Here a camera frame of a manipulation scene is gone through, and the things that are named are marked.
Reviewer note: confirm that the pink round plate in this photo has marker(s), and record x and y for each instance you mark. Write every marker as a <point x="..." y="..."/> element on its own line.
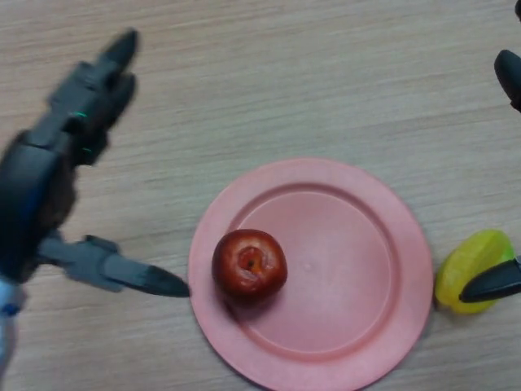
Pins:
<point x="346" y="285"/>

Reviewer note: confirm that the yellow green starfruit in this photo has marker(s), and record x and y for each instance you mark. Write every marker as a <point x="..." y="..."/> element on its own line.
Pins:
<point x="464" y="264"/>

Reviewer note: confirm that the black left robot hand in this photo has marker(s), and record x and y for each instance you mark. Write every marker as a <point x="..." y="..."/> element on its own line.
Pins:
<point x="36" y="187"/>

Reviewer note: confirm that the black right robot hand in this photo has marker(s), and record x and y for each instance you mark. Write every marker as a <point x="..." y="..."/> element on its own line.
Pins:
<point x="496" y="283"/>

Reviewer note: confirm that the red apple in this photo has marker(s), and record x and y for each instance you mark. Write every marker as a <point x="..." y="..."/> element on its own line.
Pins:
<point x="248" y="264"/>

